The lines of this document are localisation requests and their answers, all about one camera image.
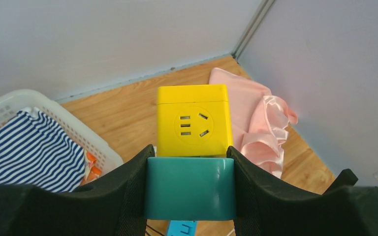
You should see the pink cloth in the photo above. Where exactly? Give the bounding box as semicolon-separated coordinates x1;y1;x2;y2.
209;68;298;178

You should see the blue striped cloth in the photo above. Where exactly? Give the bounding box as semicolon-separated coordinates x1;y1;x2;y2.
0;108;85;193

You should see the blue plug adapter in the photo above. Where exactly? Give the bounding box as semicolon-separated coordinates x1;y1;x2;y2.
165;220;198;236

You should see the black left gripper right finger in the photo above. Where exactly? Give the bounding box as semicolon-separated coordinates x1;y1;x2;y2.
226;147;378;236

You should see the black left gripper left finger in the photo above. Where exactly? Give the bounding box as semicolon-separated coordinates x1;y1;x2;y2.
0;145;155;236

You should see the teal USB power strip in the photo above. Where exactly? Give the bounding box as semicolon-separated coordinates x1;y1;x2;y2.
145;157;236;221

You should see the white plastic basket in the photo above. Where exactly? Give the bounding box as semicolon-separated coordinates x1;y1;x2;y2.
0;89;123;192

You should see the yellow cube socket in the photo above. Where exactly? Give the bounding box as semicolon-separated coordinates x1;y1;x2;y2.
157;84;233;157

